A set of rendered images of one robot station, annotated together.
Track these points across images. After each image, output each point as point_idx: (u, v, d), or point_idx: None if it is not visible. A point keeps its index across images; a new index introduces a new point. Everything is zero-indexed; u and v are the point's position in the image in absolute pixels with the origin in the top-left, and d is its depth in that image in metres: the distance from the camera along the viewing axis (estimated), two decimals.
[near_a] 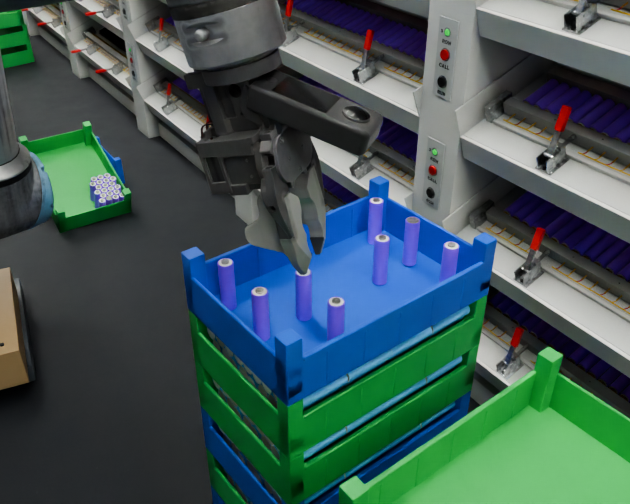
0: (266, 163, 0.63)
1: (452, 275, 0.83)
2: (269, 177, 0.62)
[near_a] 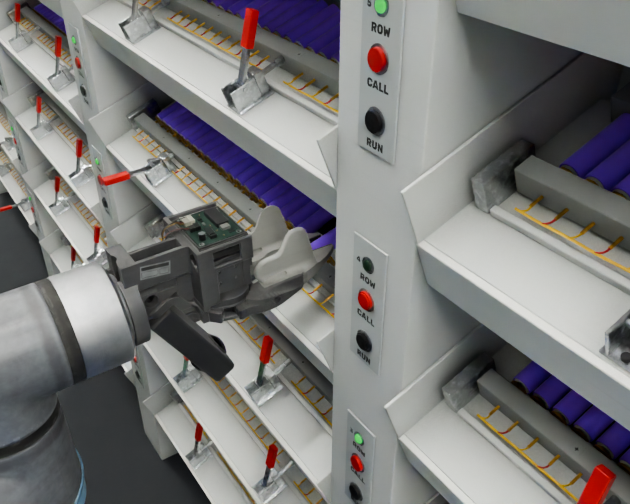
0: None
1: None
2: None
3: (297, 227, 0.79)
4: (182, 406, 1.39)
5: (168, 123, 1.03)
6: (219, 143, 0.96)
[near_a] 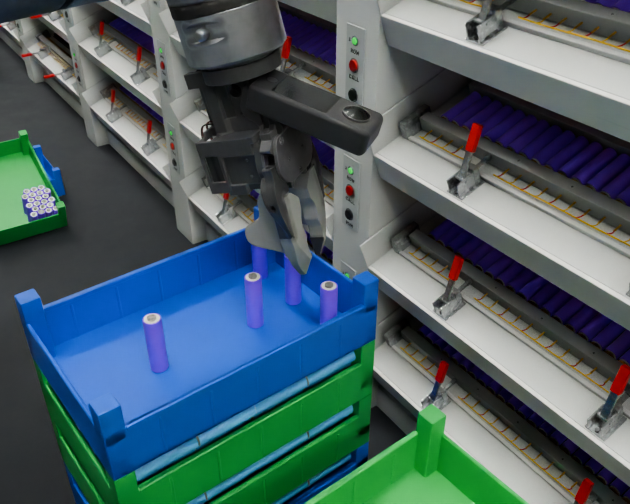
0: (266, 163, 0.63)
1: (332, 318, 0.73)
2: (269, 177, 0.62)
3: None
4: (211, 188, 1.69)
5: None
6: None
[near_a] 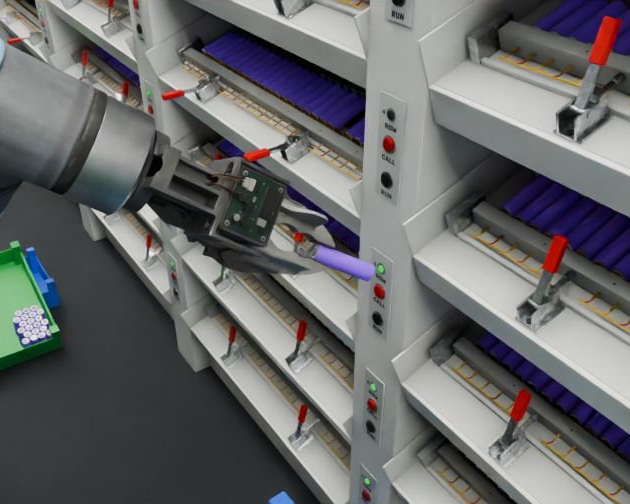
0: None
1: None
2: None
3: (328, 121, 0.98)
4: (215, 320, 1.58)
5: (213, 54, 1.21)
6: (258, 67, 1.15)
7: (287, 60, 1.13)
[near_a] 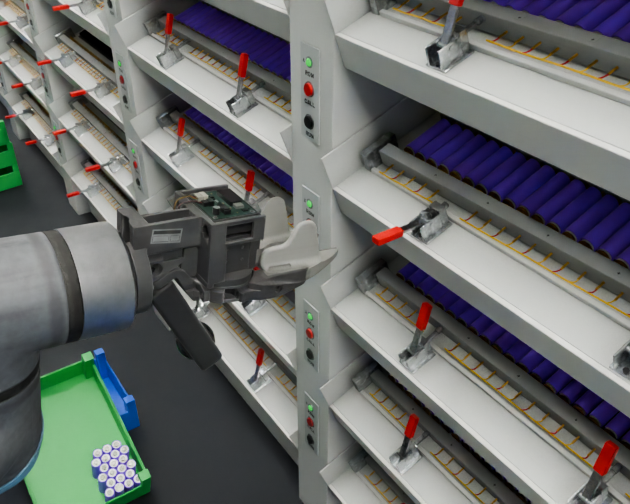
0: None
1: None
2: None
3: None
4: (362, 476, 1.21)
5: (430, 156, 0.85)
6: (517, 183, 0.78)
7: (566, 176, 0.76)
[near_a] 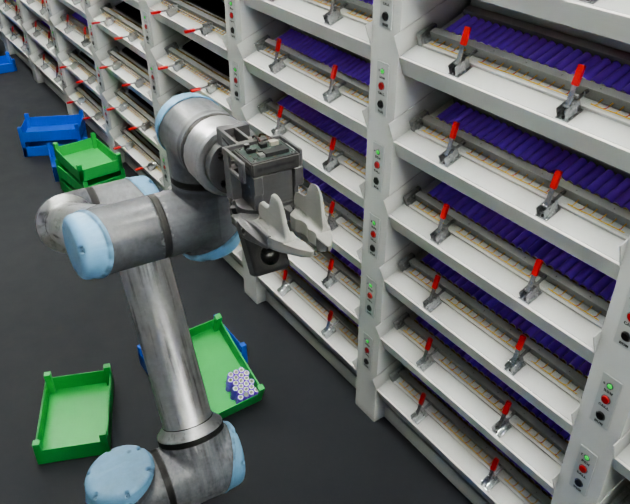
0: None
1: (586, 273, 1.42)
2: None
3: (557, 269, 1.43)
4: (397, 383, 2.02)
5: (440, 199, 1.67)
6: (482, 215, 1.60)
7: None
